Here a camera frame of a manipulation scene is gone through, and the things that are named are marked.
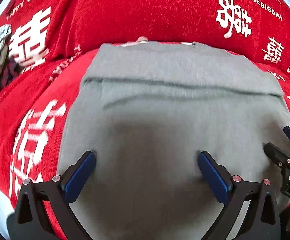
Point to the grey knit sweater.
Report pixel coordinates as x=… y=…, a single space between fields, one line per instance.
x=146 y=110

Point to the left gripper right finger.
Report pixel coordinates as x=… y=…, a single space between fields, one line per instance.
x=261 y=221

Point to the red wedding blanket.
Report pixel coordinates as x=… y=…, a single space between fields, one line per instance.
x=55 y=41

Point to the dark plaid cloth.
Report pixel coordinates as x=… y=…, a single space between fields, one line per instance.
x=10 y=71

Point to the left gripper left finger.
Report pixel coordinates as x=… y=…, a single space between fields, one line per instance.
x=30 y=220

